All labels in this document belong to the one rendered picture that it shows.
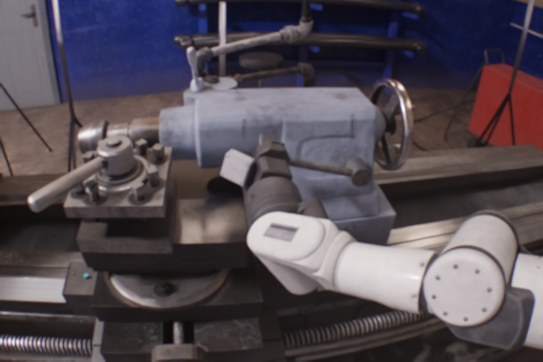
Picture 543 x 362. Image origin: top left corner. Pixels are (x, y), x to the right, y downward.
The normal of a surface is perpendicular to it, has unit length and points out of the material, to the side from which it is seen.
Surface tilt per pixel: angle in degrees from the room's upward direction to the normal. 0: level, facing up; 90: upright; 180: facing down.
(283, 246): 29
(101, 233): 0
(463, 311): 77
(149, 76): 90
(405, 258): 22
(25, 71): 90
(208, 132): 85
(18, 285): 36
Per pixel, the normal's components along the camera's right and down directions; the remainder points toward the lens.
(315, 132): 0.17, 0.40
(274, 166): 0.29, -0.83
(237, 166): -0.33, 0.37
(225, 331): 0.04, -0.85
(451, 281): -0.67, 0.17
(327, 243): 0.22, -0.49
